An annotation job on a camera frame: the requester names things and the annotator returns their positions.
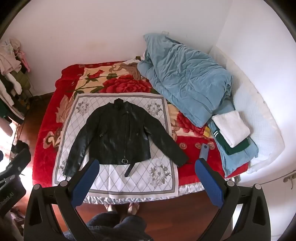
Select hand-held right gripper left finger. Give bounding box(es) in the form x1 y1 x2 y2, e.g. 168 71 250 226
24 158 100 241

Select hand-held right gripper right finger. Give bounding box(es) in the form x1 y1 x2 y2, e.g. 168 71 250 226
195 159 271 241

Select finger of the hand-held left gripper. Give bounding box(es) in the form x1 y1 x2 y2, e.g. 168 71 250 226
0 148 31 183

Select black leather jacket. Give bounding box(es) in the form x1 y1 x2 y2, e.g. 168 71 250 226
63 98 189 178

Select rack of hanging clothes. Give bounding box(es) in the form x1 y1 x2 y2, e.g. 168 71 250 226
0 38 31 137

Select small grey-blue flat object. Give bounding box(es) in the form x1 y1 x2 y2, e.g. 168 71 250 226
200 143 210 160

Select light blue folded cloth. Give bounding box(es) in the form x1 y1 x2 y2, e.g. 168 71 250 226
206 96 259 178

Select green folded garment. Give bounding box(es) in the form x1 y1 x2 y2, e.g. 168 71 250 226
214 123 250 156

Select person's legs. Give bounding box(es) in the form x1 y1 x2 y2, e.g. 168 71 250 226
87 202 151 241

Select white folded towel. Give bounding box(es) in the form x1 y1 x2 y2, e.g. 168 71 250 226
211 110 251 148

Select white diamond patterned cloth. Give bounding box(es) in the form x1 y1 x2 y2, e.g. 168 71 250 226
51 93 179 194

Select white mattress cover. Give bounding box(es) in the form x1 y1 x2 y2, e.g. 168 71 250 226
209 43 286 174

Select red floral blanket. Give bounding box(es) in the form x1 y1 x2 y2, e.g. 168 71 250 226
32 59 249 205

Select blue duvet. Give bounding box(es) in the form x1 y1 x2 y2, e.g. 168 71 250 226
137 33 233 127

